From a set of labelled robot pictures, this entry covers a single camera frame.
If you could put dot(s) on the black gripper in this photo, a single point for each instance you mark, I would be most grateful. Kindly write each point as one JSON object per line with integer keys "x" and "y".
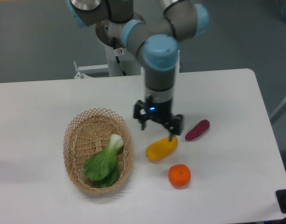
{"x": 159, "y": 113}

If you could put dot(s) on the green bok choy vegetable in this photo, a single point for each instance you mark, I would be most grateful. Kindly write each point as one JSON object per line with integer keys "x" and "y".
{"x": 102, "y": 167}

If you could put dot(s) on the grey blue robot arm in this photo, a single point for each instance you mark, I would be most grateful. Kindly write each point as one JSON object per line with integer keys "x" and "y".
{"x": 188, "y": 19}

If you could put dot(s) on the woven wicker basket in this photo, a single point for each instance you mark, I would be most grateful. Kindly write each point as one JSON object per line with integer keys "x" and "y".
{"x": 87, "y": 134}

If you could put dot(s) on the yellow mango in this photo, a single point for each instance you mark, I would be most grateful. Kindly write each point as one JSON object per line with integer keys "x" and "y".
{"x": 161, "y": 148}

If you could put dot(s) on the purple sweet potato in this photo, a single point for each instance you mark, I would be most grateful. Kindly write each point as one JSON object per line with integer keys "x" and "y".
{"x": 198, "y": 130}

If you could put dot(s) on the orange tangerine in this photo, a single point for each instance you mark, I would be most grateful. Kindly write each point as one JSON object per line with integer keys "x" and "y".
{"x": 179, "y": 175}

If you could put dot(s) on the black box at table edge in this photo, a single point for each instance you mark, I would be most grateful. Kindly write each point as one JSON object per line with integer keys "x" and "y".
{"x": 281, "y": 197}

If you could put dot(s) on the white frame leg right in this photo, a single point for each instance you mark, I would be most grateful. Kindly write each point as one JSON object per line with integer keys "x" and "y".
{"x": 278, "y": 111}

